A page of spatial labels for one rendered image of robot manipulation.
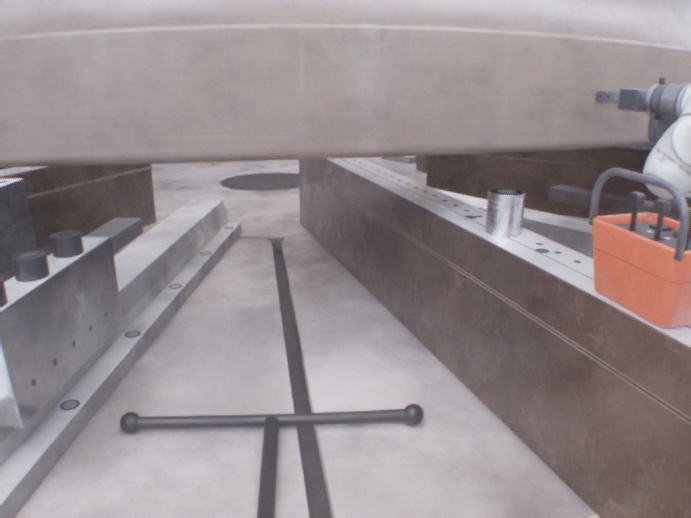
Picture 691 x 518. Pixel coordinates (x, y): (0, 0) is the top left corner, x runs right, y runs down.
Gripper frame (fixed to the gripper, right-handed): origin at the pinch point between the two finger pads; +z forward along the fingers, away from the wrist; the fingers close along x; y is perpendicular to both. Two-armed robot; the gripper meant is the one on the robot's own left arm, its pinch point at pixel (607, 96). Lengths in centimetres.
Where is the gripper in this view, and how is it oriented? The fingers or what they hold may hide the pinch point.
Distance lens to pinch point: 152.7
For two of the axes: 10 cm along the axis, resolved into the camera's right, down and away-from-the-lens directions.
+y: 0.0, -9.5, -3.2
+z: -4.5, -2.9, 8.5
